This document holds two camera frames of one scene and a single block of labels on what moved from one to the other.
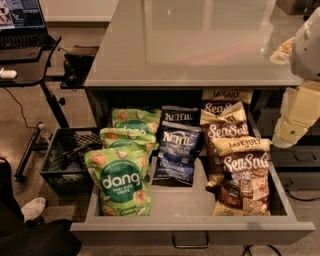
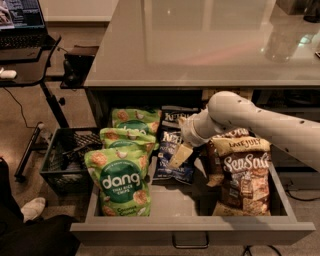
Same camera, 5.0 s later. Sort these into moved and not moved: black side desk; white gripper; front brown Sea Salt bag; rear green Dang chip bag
Moved: white gripper
Not moved: rear green Dang chip bag; black side desk; front brown Sea Salt bag
